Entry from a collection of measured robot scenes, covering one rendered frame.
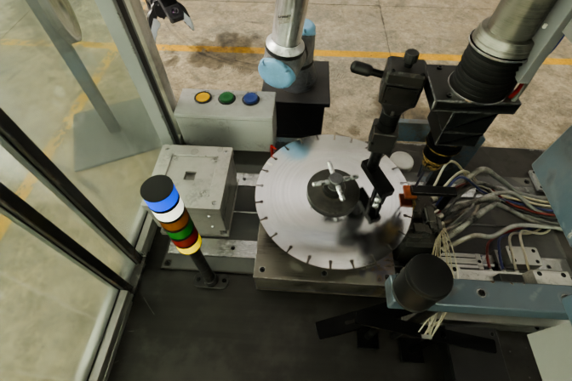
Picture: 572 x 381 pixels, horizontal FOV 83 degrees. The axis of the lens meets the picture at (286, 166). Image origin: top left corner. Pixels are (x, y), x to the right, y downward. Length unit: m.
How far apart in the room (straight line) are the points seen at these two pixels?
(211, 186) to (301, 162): 0.22
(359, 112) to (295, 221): 1.67
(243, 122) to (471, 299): 0.67
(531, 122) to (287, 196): 2.18
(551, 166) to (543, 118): 2.28
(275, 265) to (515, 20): 0.58
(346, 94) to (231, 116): 1.54
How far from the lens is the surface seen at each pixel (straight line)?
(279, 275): 0.72
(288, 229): 0.65
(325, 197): 0.68
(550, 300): 0.63
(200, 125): 0.98
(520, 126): 2.60
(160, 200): 0.47
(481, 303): 0.58
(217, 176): 0.79
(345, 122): 2.18
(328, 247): 0.64
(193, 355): 0.82
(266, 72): 1.02
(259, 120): 0.92
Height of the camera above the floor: 1.54
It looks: 53 degrees down
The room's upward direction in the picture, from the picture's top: straight up
